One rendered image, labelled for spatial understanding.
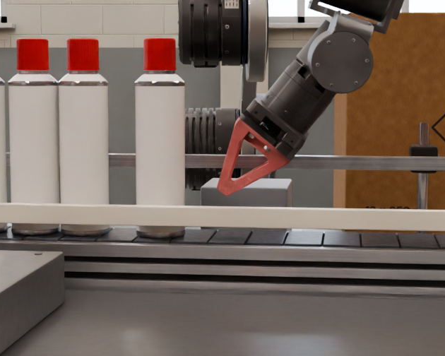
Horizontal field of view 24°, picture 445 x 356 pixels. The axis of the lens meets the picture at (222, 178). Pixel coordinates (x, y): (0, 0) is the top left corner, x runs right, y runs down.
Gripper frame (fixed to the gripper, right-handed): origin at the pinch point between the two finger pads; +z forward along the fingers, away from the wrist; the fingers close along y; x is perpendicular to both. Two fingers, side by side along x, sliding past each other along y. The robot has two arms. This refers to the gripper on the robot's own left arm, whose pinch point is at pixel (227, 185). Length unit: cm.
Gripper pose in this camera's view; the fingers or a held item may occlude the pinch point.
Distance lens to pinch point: 106.7
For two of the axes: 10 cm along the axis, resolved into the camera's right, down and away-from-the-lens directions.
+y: -1.2, 1.1, -9.9
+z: -6.2, 7.7, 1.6
